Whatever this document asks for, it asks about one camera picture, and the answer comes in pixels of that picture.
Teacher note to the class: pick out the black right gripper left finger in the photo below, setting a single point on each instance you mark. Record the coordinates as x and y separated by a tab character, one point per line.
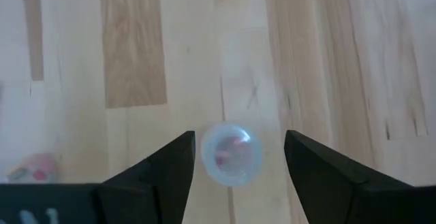
153	190

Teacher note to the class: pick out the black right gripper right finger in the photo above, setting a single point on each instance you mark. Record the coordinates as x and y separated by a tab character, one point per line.
334	190

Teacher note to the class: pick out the clear bottle with pills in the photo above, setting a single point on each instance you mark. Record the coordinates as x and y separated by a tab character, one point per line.
231	154

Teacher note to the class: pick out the clear bottle green label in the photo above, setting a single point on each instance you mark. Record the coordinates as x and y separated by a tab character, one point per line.
34	169

